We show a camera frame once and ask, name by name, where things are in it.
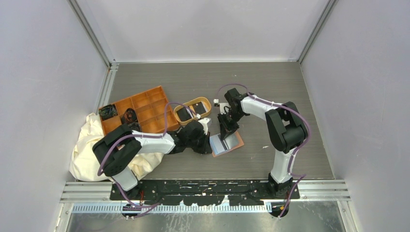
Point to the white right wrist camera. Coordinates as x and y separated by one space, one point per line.
222 107

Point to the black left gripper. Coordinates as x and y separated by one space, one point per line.
206 148

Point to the cream cloth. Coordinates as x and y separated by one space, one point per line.
84 165

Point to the dark rolled belt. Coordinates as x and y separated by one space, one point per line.
129 117
107 112

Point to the dark rolled belt upper left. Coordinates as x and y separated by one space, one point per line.
107 112

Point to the oval wooden card tray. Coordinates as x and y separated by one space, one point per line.
206 103

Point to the black mounting base plate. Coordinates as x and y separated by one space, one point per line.
207 192

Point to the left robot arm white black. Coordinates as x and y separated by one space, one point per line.
117 149

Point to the dark rolled belt middle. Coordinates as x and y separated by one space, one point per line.
129 117

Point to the orange compartment tray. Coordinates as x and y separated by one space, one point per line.
153 113

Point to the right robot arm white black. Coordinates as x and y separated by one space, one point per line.
288 131

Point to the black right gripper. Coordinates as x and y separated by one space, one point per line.
224 132

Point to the black card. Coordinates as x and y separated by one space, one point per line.
199 108
184 114

